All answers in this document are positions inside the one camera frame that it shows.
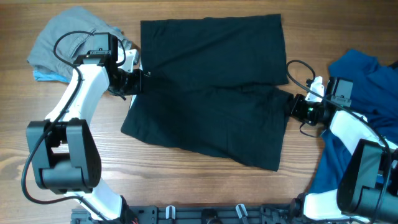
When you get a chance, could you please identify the black shorts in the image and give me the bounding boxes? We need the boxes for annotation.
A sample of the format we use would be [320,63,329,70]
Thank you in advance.
[121,14,293,171]

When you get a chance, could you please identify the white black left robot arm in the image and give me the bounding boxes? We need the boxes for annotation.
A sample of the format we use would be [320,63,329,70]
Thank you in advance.
[21,32,144,223]

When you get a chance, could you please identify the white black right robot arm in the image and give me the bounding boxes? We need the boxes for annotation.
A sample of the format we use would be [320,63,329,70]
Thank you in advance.
[290,77,397,223]

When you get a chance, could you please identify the dark blue shirt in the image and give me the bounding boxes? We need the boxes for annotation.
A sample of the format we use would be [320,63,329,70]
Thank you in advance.
[309,49,397,194]

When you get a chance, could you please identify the folded grey shorts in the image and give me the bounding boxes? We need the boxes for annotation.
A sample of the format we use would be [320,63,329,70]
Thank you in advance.
[27,7,132,80]

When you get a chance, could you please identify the folded light blue garment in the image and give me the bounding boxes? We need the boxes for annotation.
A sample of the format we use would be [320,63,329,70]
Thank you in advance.
[32,70,70,83]

